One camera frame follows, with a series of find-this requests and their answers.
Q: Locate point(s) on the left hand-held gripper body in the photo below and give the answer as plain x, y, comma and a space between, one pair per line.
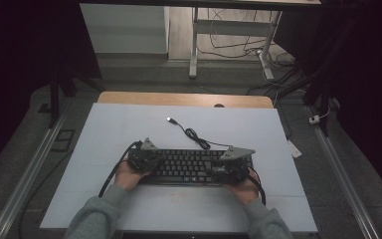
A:
141, 161

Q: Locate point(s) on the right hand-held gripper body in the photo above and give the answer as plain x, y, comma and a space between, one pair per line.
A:
233, 172

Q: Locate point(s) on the black keyboard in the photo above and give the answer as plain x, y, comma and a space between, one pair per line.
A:
185, 164

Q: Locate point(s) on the person's left hand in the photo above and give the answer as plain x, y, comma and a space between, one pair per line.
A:
127, 177

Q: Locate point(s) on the person's right hand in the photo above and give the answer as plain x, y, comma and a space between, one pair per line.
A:
243, 192

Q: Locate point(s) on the white table mat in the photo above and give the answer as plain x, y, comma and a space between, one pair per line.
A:
112, 126

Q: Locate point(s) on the white paper tag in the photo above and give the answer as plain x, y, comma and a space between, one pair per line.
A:
294, 149

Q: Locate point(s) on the black floor socket plate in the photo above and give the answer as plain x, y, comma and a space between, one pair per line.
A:
63, 140

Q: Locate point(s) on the small white adapter box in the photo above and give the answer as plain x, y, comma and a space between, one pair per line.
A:
314, 119

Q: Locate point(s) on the black metal stand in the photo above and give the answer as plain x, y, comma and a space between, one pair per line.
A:
54, 99
325, 99

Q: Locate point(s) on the white cabinet panel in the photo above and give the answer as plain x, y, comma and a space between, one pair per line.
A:
126, 30

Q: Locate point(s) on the dark curtain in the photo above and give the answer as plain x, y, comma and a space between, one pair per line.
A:
368, 83
20, 66

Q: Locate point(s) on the aluminium floor rail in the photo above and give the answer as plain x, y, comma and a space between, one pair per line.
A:
344, 179
26, 179

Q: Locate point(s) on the white metal desk frame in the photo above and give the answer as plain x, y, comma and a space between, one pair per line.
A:
227, 27

